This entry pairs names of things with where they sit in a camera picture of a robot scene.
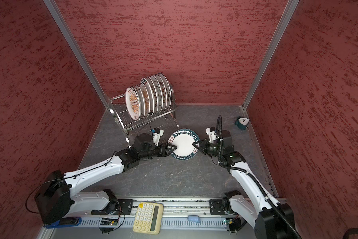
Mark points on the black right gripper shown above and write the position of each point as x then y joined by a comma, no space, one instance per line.
205,146

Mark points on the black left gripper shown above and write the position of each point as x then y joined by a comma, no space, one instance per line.
165,152

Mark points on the green rimmed white plate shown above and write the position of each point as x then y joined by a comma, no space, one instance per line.
183,140

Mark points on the stainless steel dish rack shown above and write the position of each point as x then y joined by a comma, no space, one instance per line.
117,108

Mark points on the orange patterned plate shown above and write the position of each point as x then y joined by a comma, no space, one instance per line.
132,104

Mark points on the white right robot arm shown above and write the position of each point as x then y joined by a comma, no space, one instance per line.
265,214

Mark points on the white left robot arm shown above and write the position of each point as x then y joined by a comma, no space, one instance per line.
62,195

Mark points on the white plate in rack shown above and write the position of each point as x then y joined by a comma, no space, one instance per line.
146,99

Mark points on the green white alarm clock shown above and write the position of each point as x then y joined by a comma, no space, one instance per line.
242,123

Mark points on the green rimmed plate outermost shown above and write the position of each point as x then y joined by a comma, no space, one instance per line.
169,90

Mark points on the small blue eraser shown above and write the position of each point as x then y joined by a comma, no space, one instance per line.
194,219

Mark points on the red green rimmed plate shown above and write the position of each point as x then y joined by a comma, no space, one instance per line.
151,95

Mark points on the yellow calculator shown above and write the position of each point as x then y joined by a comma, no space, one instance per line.
148,218

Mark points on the right circuit board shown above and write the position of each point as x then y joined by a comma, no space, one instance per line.
228,222

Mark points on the circuit board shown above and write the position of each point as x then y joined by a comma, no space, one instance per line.
109,222
228,222

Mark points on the left circuit board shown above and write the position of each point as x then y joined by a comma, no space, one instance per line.
109,222

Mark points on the blue stapler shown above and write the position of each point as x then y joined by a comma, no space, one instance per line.
65,223

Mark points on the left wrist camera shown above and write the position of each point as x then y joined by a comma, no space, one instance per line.
157,134

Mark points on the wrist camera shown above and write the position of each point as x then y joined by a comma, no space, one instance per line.
212,134
157,134

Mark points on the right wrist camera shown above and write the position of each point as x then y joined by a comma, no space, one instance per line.
212,134

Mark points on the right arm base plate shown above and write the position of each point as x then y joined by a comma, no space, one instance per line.
216,207

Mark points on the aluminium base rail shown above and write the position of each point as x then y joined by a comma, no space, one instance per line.
176,211

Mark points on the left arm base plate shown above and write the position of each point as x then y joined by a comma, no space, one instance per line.
123,206

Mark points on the aluminium corner post right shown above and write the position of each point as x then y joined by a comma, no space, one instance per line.
275,40

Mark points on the aluminium corner post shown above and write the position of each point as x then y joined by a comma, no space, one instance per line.
275,40
68,35

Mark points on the aluminium corner post left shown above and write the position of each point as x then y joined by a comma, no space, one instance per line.
68,35

